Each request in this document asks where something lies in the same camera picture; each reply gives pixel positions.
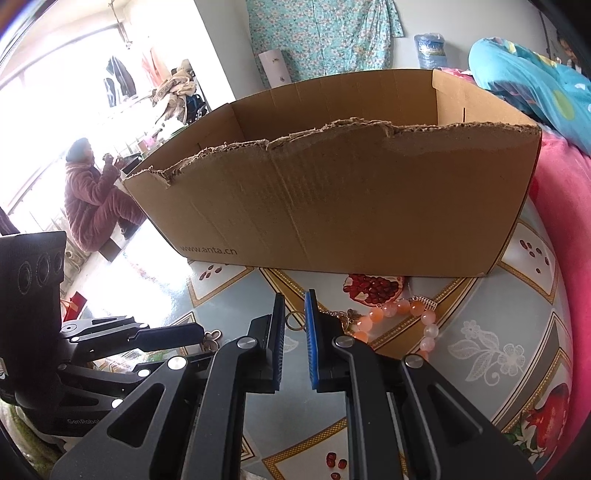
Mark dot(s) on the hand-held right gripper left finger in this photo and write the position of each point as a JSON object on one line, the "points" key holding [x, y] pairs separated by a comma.
{"points": [[278, 341]]}

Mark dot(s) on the small gold pendant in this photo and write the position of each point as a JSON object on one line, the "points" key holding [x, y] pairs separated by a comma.
{"points": [[213, 341]]}

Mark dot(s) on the blue water bottle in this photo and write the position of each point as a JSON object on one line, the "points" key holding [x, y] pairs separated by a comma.
{"points": [[430, 50]]}

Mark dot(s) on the low wooden stool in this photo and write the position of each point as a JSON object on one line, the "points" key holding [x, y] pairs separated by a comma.
{"points": [[111, 249]]}

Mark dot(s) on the gold keyring charm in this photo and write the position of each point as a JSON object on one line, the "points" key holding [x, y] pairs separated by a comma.
{"points": [[352, 317]]}

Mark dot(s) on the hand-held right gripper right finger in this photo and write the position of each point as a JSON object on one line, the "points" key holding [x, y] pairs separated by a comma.
{"points": [[313, 341]]}

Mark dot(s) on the pink hanging garment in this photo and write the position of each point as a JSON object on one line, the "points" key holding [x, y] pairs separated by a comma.
{"points": [[150, 64]]}

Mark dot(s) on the brown cardboard box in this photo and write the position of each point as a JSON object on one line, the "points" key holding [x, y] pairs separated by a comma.
{"points": [[346, 198]]}

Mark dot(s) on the floral curtain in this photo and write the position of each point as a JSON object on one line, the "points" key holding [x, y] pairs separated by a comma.
{"points": [[323, 37]]}

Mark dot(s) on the pile of clothes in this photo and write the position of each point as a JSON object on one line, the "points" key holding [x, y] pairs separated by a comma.
{"points": [[178, 87]]}

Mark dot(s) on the blue printed quilt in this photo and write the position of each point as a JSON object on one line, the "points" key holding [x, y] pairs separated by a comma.
{"points": [[531, 78]]}

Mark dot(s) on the red paper bag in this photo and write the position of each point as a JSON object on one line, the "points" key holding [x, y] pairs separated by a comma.
{"points": [[76, 307]]}

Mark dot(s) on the pink blanket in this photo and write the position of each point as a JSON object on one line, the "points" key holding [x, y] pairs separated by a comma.
{"points": [[568, 230]]}

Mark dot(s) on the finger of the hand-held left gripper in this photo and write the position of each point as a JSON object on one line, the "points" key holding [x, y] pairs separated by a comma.
{"points": [[171, 336], [101, 381]]}

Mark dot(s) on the dark hanging jacket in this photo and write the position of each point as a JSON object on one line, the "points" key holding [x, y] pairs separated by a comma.
{"points": [[119, 76]]}

